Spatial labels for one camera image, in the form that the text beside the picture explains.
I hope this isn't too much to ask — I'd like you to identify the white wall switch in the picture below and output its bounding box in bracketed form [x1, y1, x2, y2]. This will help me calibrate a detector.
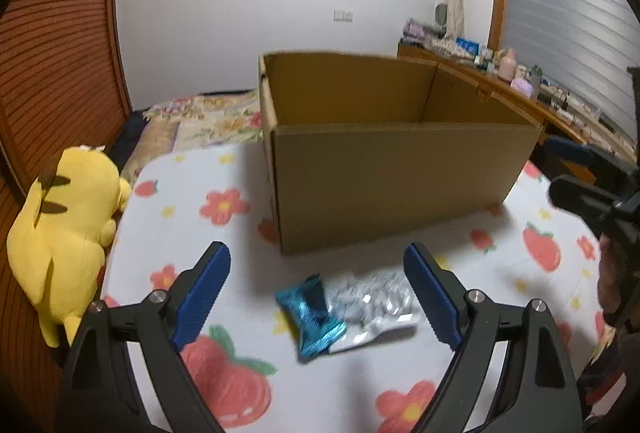
[333, 10, 354, 22]

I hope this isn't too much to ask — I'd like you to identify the wooden sliding wardrobe door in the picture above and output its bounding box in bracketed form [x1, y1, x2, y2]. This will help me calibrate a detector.
[0, 0, 134, 433]

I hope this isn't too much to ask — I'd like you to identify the floral quilt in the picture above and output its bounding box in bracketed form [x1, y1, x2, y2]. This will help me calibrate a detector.
[111, 90, 262, 185]

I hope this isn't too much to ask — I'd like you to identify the person's right hand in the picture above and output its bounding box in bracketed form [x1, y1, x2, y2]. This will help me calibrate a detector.
[597, 234, 630, 327]

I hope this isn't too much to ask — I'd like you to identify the silver foil snack packet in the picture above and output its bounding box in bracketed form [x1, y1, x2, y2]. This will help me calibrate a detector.
[324, 271, 424, 354]

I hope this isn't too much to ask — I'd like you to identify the pink bottle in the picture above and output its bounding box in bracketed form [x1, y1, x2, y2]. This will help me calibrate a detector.
[498, 48, 518, 81]

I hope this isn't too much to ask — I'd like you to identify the yellow plush toy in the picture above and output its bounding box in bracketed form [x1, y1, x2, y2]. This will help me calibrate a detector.
[6, 146, 132, 349]

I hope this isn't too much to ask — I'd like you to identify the brown cardboard box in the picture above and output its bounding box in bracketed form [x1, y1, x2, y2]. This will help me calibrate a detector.
[259, 52, 541, 254]

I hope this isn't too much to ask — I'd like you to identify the small white fan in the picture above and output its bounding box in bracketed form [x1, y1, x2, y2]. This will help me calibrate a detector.
[434, 3, 448, 26]

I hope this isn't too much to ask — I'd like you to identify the blue foil snack packet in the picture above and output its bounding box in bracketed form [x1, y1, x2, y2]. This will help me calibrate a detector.
[276, 275, 347, 361]

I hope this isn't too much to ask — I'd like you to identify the grey window blind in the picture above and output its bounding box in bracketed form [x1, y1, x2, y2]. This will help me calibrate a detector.
[501, 0, 639, 136]

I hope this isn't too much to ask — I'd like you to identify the white fruit-print blanket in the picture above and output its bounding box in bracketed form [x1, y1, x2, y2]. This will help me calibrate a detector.
[102, 144, 614, 432]

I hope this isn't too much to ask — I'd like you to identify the wooden sideboard cabinet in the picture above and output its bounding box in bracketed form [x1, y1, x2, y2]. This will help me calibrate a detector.
[397, 42, 637, 171]

